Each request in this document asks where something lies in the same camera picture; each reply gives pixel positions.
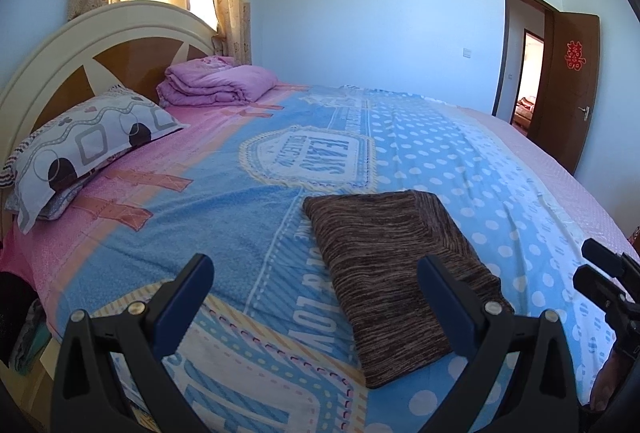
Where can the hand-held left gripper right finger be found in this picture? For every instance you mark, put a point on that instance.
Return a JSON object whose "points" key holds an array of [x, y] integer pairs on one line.
{"points": [[445, 297]]}

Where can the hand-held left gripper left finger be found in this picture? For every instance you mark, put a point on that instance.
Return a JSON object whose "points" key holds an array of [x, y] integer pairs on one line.
{"points": [[186, 292]]}

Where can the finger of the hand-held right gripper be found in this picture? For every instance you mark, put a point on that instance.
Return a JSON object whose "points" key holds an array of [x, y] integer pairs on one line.
{"points": [[600, 255], [595, 285]]}

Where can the brown knit sweater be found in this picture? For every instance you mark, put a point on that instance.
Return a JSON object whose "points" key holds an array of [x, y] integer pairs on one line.
{"points": [[390, 263]]}

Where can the person's right forearm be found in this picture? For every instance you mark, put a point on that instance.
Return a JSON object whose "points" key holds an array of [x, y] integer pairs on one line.
{"points": [[612, 385]]}

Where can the blue pink printed bed sheet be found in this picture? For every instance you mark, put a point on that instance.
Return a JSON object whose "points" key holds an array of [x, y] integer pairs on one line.
{"points": [[225, 213]]}

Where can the brown wooden door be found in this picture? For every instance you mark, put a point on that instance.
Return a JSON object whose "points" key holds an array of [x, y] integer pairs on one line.
{"points": [[555, 113]]}

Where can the teal bag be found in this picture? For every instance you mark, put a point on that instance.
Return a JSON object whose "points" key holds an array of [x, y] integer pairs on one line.
{"points": [[32, 338]]}

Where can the black cloth pile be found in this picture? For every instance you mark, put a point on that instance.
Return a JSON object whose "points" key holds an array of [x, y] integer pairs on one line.
{"points": [[15, 313]]}

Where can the grey patterned pillow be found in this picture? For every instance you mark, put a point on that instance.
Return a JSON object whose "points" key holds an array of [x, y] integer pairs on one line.
{"points": [[85, 138]]}

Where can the red paper door decoration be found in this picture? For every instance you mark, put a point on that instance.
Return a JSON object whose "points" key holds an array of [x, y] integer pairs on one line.
{"points": [[574, 55]]}

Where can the folded pink quilt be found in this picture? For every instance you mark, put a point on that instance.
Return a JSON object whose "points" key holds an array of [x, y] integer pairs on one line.
{"points": [[220, 85]]}

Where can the cream and brown headboard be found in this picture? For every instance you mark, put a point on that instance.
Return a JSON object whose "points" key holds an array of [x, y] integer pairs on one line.
{"points": [[50, 58]]}

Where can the brown door frame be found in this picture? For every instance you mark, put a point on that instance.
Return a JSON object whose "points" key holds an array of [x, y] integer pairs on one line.
{"points": [[500, 53]]}

